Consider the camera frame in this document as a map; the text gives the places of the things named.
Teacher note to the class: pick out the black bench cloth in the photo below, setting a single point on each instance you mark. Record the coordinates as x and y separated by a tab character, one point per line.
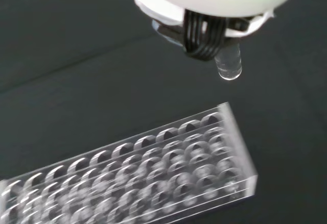
76	43

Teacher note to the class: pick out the clear plastic test tube rack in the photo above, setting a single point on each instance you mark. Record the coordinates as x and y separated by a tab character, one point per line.
143	173

